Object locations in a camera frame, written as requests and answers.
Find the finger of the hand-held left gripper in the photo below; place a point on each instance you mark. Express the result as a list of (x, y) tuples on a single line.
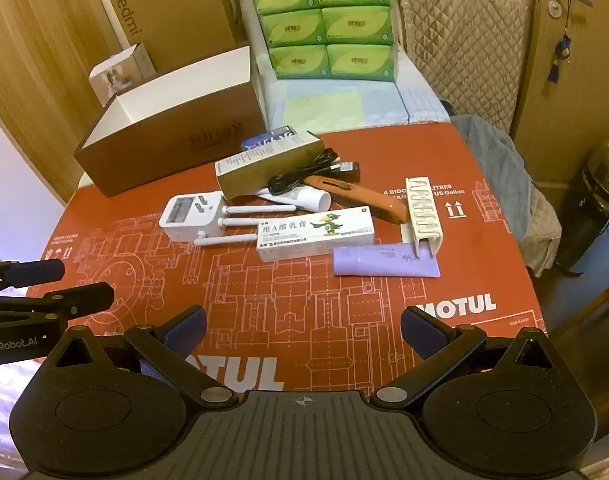
[(34, 270), (92, 295)]

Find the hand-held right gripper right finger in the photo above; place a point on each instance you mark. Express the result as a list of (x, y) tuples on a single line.
[(422, 331)]

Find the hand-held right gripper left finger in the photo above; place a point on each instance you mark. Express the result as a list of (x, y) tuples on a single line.
[(187, 329)]

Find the purple tube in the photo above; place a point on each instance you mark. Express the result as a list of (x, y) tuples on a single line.
[(379, 261)]

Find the white router with antennas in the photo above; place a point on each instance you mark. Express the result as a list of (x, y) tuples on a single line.
[(184, 215)]

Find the white plastic rack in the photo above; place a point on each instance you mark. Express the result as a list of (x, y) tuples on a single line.
[(424, 210)]

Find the orange utility knife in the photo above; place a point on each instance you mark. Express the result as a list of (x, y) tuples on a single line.
[(367, 201)]

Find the white ointment box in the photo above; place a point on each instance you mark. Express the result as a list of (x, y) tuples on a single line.
[(304, 241)]

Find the brown storage box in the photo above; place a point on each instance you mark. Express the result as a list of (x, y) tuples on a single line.
[(159, 147)]

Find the long olive box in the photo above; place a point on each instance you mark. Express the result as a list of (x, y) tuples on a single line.
[(262, 176)]

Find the white tube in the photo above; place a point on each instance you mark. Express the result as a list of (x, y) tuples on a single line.
[(312, 199)]

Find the brown medicine bottle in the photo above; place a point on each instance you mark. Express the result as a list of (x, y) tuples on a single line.
[(352, 170)]

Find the blue toothpaste box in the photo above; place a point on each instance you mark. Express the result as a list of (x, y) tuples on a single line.
[(264, 140)]

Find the grey cloth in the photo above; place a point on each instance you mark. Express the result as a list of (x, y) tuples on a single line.
[(499, 160)]

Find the black steel trash can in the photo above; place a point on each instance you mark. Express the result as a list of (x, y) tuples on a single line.
[(592, 210)]

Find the small white product box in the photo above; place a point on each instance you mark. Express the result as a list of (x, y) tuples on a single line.
[(134, 66)]

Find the beige quilted blanket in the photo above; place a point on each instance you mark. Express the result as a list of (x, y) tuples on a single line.
[(459, 40)]

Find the wooden door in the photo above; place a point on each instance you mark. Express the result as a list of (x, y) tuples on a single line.
[(599, 90)]

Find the large brown cardboard box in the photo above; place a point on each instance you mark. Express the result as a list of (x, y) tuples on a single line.
[(184, 10)]

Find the pack of green tissue packets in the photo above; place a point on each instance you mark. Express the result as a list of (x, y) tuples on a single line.
[(294, 25)]

